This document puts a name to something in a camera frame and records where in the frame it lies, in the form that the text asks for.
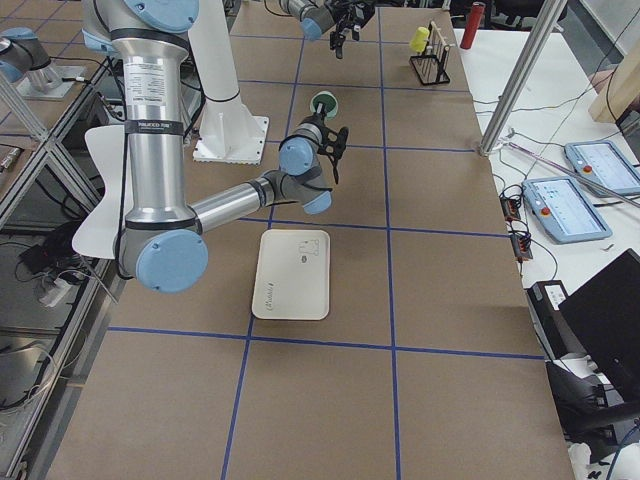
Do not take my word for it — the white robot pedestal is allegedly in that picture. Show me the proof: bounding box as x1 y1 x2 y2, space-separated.
188 0 269 165

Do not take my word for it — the cream rabbit tray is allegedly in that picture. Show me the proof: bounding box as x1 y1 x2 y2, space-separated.
252 229 330 321

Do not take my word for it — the aluminium frame post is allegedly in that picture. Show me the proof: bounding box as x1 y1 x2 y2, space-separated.
479 0 567 157

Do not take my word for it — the black camera cable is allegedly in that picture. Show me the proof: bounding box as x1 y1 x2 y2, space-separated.
269 149 343 207

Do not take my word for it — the white chair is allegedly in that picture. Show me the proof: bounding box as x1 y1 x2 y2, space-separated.
72 125 125 260

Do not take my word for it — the far teach pendant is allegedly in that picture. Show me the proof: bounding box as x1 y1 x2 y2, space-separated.
564 140 639 196

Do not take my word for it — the near teach pendant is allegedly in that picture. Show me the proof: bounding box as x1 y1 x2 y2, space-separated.
522 176 612 244

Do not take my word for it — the black laptop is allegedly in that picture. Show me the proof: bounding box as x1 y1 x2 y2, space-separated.
559 248 639 401

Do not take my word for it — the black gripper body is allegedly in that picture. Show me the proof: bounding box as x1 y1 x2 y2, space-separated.
310 113 326 128
329 0 373 33

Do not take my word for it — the teach pendant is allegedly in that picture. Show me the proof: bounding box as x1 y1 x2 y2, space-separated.
564 140 639 196
522 176 612 244

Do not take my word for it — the black wire cup rack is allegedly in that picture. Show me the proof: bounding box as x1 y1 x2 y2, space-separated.
409 20 451 86

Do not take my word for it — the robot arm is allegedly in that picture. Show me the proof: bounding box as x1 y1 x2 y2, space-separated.
83 1 340 293
279 1 376 60

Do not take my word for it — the black box device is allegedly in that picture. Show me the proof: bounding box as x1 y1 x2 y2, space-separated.
526 280 585 359

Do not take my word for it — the pale green cup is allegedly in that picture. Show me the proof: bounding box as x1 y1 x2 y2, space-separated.
310 91 338 119

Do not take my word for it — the yellow cup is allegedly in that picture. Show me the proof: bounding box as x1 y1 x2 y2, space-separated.
409 26 430 54

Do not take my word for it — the red bottle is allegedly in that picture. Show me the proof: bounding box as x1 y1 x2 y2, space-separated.
459 1 486 50

